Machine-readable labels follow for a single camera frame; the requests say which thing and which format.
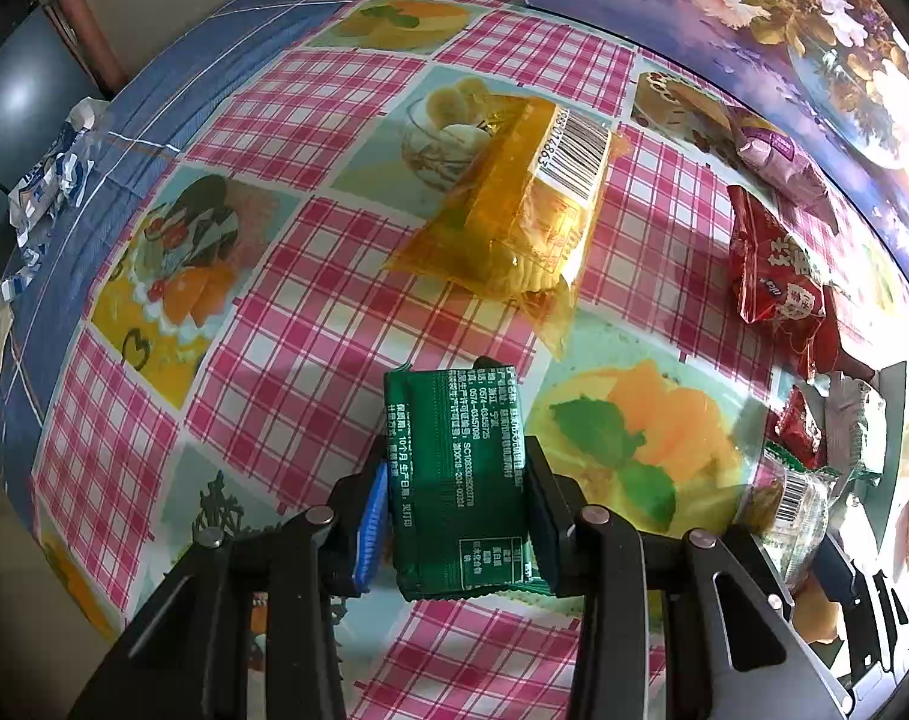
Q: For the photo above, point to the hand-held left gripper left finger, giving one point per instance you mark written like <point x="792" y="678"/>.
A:
<point x="372" y="532"/>

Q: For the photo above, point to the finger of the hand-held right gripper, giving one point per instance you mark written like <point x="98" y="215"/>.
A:
<point x="874" y="630"/>

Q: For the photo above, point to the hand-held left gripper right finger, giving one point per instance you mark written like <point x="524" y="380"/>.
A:
<point x="548" y="510"/>

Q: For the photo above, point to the green snack packet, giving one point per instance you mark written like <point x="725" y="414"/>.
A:
<point x="454" y="465"/>

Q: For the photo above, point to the green tray box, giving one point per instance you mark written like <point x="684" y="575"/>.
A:
<point x="895" y="427"/>

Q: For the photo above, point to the small red candy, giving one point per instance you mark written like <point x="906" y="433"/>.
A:
<point x="799" y="427"/>

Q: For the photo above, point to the red triangular snack packet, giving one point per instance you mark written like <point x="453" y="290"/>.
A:
<point x="769" y="262"/>

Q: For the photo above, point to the clear bun packet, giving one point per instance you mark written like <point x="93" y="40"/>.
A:
<point x="792" y="502"/>

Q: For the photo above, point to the silver white packet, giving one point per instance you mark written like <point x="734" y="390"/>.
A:
<point x="859" y="420"/>

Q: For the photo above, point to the dark red snack packet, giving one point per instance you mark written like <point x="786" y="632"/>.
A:
<point x="837" y="349"/>

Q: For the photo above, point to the yellow cracker packet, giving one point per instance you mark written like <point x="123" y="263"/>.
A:
<point x="514" y="217"/>

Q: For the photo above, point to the pink checked printed tablecloth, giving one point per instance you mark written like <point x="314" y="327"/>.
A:
<point x="312" y="240"/>

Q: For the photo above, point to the purple snack packet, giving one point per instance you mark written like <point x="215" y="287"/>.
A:
<point x="784" y="157"/>

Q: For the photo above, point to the blue checked sheet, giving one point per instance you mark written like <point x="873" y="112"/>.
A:
<point x="124" y="127"/>

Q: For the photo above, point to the crumpled white blue wrapper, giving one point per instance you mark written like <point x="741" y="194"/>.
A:
<point x="49" y="180"/>

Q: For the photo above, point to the reddish brown tube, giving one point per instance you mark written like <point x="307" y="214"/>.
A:
<point x="94" y="30"/>

